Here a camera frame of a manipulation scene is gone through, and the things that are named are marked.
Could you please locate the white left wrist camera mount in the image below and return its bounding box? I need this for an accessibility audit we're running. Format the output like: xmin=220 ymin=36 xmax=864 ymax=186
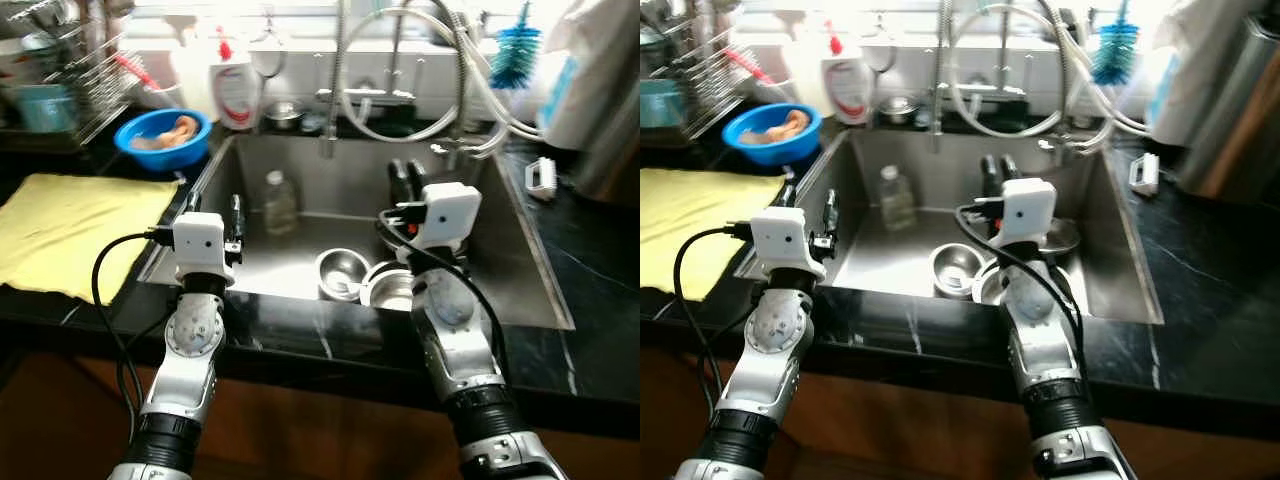
xmin=749 ymin=206 xmax=827 ymax=282
xmin=171 ymin=209 xmax=240 ymax=277

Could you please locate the blue plastic bowl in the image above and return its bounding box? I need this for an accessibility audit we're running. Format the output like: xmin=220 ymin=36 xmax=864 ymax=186
xmin=113 ymin=107 xmax=214 ymax=174
xmin=722 ymin=102 xmax=824 ymax=167

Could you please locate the white hanging cloth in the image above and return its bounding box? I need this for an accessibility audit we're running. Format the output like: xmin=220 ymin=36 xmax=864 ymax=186
xmin=534 ymin=0 xmax=622 ymax=152
xmin=1144 ymin=0 xmax=1242 ymax=147

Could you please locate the arched flexible metal hose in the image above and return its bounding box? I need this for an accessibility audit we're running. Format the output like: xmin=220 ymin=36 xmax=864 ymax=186
xmin=400 ymin=0 xmax=473 ymax=143
xmin=1010 ymin=0 xmax=1084 ymax=138

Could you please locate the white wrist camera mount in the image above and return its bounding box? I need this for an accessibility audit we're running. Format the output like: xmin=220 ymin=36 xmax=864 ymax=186
xmin=994 ymin=177 xmax=1060 ymax=247
xmin=404 ymin=181 xmax=484 ymax=267
xmin=749 ymin=206 xmax=827 ymax=282
xmin=171 ymin=209 xmax=240 ymax=277

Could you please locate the brown wooden cabinet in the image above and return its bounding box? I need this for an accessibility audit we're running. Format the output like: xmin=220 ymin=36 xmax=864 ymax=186
xmin=640 ymin=345 xmax=1280 ymax=480
xmin=0 ymin=345 xmax=641 ymax=480

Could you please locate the straight flexible metal hose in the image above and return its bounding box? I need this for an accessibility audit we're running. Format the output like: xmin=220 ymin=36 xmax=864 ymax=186
xmin=319 ymin=0 xmax=347 ymax=160
xmin=929 ymin=0 xmax=957 ymax=154

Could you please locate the small white scrub brush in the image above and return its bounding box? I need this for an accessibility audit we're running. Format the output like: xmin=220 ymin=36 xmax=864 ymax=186
xmin=1129 ymin=151 xmax=1162 ymax=197
xmin=524 ymin=156 xmax=558 ymax=199

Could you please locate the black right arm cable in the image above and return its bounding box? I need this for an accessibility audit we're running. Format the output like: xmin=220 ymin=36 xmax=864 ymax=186
xmin=954 ymin=202 xmax=1087 ymax=373
xmin=375 ymin=209 xmax=512 ymax=383

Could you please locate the white red dish soap bottle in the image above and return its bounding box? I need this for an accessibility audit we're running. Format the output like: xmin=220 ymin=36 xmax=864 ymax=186
xmin=207 ymin=27 xmax=262 ymax=132
xmin=819 ymin=21 xmax=877 ymax=127

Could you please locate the red handled utensil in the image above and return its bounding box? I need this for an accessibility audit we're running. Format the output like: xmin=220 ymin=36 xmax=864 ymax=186
xmin=724 ymin=47 xmax=777 ymax=90
xmin=114 ymin=51 xmax=162 ymax=94

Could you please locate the tall steel utensil canister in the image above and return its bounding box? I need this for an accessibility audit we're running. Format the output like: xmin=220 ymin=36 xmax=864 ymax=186
xmin=1175 ymin=0 xmax=1280 ymax=202
xmin=570 ymin=0 xmax=641 ymax=207

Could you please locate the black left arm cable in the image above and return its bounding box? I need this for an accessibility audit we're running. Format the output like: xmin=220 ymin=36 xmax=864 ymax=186
xmin=91 ymin=227 xmax=182 ymax=443
xmin=671 ymin=224 xmax=757 ymax=423

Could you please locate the chrome faucet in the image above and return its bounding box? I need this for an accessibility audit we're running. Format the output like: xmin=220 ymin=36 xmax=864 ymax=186
xmin=315 ymin=10 xmax=417 ymax=112
xmin=925 ymin=10 xmax=1032 ymax=107

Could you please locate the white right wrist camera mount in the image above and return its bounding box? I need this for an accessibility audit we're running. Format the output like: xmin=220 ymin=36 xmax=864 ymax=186
xmin=404 ymin=181 xmax=484 ymax=267
xmin=994 ymin=177 xmax=1060 ymax=247

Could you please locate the white looped hose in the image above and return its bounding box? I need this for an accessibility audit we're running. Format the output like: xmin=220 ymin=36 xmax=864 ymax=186
xmin=340 ymin=5 xmax=542 ymax=143
xmin=950 ymin=3 xmax=1152 ymax=139

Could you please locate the peach rubber glove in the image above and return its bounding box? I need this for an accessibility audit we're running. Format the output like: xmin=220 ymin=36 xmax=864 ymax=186
xmin=740 ymin=109 xmax=812 ymax=147
xmin=130 ymin=114 xmax=202 ymax=152

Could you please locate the yellow cloth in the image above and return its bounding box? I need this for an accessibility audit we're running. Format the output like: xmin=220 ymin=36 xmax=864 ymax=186
xmin=640 ymin=168 xmax=792 ymax=302
xmin=0 ymin=172 xmax=182 ymax=307

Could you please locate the round wire strainer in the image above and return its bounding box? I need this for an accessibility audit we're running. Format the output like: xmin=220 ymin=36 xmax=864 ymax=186
xmin=250 ymin=14 xmax=287 ymax=80
xmin=864 ymin=9 xmax=902 ymax=74

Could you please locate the clear plastic bottle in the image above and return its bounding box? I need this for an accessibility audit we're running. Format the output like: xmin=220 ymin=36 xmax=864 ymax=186
xmin=262 ymin=170 xmax=300 ymax=237
xmin=878 ymin=165 xmax=917 ymax=232

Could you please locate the stainless steel sink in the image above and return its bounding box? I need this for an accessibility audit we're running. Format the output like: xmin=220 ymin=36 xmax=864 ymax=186
xmin=735 ymin=130 xmax=1167 ymax=327
xmin=140 ymin=133 xmax=577 ymax=332

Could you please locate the teal cup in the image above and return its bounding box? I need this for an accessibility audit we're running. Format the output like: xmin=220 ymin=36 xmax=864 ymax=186
xmin=14 ymin=84 xmax=80 ymax=134
xmin=640 ymin=79 xmax=687 ymax=130

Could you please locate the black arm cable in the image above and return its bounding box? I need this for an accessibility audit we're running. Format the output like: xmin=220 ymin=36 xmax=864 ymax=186
xmin=375 ymin=209 xmax=512 ymax=383
xmin=954 ymin=202 xmax=1087 ymax=373
xmin=91 ymin=227 xmax=182 ymax=443
xmin=671 ymin=224 xmax=757 ymax=423

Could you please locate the wire dish rack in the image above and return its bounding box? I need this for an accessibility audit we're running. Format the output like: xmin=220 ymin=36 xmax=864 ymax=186
xmin=640 ymin=0 xmax=752 ymax=142
xmin=0 ymin=0 xmax=137 ymax=152

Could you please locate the wide steel plate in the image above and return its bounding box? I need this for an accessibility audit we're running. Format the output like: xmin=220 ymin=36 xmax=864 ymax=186
xmin=1040 ymin=217 xmax=1084 ymax=260

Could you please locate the blue bottle brush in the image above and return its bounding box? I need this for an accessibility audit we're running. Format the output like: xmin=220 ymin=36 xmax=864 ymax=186
xmin=487 ymin=0 xmax=544 ymax=92
xmin=1089 ymin=0 xmax=1142 ymax=87

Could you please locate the deep steel bowl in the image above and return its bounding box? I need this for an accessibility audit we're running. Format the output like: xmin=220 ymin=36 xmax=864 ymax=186
xmin=314 ymin=247 xmax=372 ymax=304
xmin=929 ymin=242 xmax=987 ymax=300

